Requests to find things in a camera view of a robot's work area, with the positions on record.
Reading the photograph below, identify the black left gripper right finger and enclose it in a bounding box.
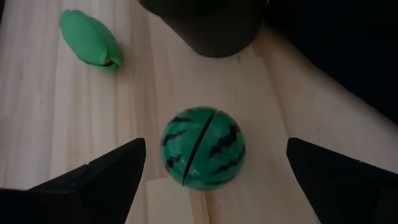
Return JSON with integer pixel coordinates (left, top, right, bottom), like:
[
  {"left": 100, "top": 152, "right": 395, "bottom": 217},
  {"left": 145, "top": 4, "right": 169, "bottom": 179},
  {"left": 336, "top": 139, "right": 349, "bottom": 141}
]
[{"left": 285, "top": 137, "right": 398, "bottom": 224}]

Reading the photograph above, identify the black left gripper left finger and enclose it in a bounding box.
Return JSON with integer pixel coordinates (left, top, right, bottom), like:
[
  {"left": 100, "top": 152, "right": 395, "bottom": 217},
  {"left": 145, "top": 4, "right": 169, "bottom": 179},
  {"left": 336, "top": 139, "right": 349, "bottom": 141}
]
[{"left": 27, "top": 137, "right": 147, "bottom": 224}]

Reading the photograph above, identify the dark green toy watermelon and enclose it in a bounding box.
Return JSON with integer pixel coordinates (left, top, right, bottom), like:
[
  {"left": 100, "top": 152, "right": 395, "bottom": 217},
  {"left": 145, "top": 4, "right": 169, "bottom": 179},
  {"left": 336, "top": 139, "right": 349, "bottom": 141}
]
[{"left": 159, "top": 106, "right": 247, "bottom": 192}]

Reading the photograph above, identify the green toy corn cob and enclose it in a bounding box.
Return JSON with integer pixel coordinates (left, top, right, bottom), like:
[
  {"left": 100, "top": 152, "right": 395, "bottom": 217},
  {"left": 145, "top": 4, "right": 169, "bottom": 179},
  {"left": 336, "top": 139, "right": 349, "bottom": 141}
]
[{"left": 58, "top": 9, "right": 124, "bottom": 70}]

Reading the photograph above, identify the black cloth mat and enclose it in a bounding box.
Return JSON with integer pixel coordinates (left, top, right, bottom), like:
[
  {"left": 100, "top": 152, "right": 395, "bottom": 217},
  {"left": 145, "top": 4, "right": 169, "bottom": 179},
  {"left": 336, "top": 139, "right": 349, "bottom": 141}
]
[{"left": 263, "top": 0, "right": 398, "bottom": 126}]

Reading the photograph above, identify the green plant in black pot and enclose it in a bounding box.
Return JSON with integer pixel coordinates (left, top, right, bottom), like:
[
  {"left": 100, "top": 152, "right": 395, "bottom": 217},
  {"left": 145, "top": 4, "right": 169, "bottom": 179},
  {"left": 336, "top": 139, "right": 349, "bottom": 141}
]
[{"left": 138, "top": 0, "right": 269, "bottom": 59}]

